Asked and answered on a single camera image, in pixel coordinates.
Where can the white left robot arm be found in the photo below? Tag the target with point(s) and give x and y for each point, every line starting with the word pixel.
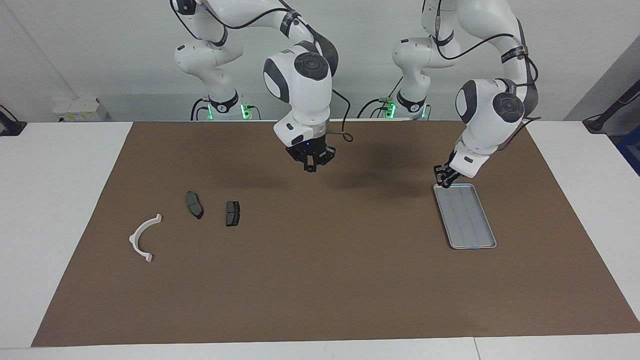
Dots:
pixel 487 107

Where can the black stand with foot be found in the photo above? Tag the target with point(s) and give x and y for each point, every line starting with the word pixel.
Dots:
pixel 597 122

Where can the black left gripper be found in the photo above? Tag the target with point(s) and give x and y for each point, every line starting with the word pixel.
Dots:
pixel 451 172

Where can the brown table mat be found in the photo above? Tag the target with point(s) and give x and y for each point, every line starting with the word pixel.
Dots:
pixel 320 280

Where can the black clamp mount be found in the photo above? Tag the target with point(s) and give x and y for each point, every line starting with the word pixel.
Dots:
pixel 10 127

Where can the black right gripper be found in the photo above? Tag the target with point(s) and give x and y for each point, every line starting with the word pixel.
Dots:
pixel 310 149

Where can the silver metal tray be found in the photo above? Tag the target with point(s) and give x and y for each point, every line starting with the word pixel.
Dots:
pixel 467 217

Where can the white semicircular plastic bracket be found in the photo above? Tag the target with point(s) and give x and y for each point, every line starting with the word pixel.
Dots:
pixel 133 241

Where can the rectangular dark grey brake pad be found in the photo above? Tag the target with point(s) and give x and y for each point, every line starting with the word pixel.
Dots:
pixel 233 214

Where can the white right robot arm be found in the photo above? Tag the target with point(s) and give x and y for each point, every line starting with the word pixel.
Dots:
pixel 305 85

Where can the curved dark grey brake pad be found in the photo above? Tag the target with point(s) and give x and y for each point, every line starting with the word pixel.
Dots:
pixel 194 205

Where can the white power strip box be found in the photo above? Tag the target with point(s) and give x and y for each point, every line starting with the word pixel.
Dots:
pixel 80 110

